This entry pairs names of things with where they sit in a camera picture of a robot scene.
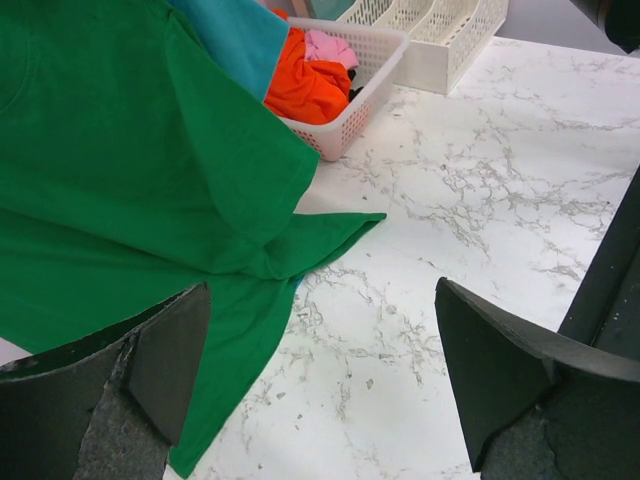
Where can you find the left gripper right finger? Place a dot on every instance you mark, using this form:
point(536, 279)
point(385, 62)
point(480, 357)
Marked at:
point(533, 404)

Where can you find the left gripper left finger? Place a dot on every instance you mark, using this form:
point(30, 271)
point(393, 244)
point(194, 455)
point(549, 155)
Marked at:
point(110, 405)

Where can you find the green t-shirt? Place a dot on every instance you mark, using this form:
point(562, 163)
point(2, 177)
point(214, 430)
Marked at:
point(132, 167)

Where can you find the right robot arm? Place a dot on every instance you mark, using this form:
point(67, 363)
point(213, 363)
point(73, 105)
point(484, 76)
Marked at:
point(619, 20)

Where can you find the teal t-shirt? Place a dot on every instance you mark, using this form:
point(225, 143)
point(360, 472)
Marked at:
point(244, 38)

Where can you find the orange cloth in basket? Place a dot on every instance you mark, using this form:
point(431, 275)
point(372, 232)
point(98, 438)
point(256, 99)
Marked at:
point(312, 92)

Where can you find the white file organizer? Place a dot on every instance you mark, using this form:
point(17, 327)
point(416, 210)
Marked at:
point(446, 36)

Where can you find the black cloth in basket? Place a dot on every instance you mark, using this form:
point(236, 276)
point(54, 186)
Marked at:
point(354, 89)

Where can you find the white laundry basket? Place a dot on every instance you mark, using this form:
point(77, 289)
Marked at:
point(379, 51)

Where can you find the pink cloth in basket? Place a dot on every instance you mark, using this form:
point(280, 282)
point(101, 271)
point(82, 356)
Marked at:
point(320, 46)

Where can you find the teal board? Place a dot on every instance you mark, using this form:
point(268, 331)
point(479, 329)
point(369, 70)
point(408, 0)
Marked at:
point(328, 9)

